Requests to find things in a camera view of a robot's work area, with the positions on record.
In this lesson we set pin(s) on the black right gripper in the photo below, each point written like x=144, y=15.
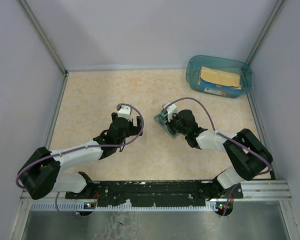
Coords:
x=174, y=116

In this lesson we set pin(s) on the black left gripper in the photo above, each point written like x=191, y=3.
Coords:
x=136, y=130

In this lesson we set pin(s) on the grey glasses case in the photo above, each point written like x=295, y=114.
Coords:
x=162, y=119

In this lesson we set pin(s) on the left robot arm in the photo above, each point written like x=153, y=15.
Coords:
x=44, y=172

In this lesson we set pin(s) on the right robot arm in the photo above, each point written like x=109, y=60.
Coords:
x=248, y=156

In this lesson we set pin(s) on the teal plastic basin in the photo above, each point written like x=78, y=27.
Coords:
x=194, y=77

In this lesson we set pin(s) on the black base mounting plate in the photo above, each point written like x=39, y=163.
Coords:
x=169, y=193

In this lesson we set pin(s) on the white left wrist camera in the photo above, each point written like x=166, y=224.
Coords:
x=124, y=111

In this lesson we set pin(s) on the aluminium front rail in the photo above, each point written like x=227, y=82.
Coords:
x=255, y=191

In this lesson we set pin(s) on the right aluminium frame post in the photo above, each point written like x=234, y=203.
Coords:
x=279, y=4

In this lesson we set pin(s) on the aluminium frame post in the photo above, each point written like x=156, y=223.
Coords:
x=279, y=4
x=42, y=34

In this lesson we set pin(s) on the left aluminium frame post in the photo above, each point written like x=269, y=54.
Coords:
x=42, y=34

